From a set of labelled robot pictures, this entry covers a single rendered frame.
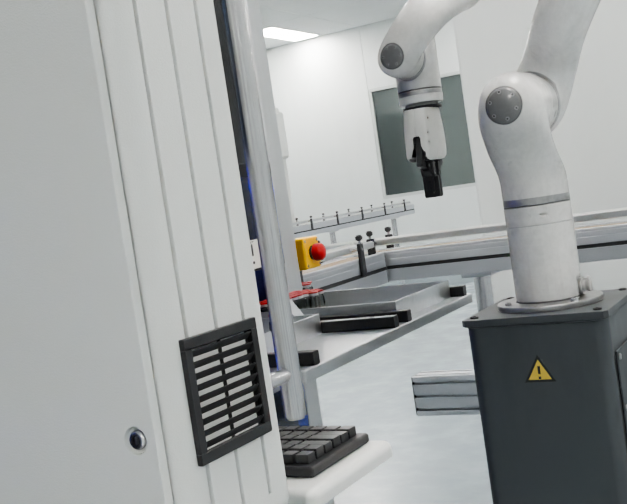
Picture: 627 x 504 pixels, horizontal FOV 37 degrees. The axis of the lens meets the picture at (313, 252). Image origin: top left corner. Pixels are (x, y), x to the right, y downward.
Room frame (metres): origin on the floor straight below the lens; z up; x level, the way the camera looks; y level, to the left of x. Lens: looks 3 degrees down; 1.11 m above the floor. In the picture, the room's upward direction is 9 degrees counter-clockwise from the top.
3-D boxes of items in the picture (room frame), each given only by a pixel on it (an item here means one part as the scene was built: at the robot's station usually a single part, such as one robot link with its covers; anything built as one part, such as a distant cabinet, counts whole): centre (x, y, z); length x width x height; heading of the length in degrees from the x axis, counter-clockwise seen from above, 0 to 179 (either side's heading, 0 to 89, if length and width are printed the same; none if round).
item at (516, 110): (1.70, -0.40, 1.16); 0.19 x 0.12 x 0.24; 151
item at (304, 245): (2.19, 0.03, 0.99); 0.08 x 0.07 x 0.07; 61
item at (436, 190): (1.81, -0.24, 1.12); 0.03 x 0.03 x 0.07; 61
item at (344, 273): (2.51, 0.01, 0.92); 0.69 x 0.16 x 0.16; 151
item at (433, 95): (1.83, -0.25, 1.27); 0.09 x 0.08 x 0.03; 151
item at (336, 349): (1.73, 0.07, 0.87); 0.70 x 0.48 x 0.02; 151
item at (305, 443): (1.21, 0.17, 0.82); 0.40 x 0.14 x 0.02; 59
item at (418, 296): (1.86, -0.05, 0.90); 0.34 x 0.26 x 0.04; 60
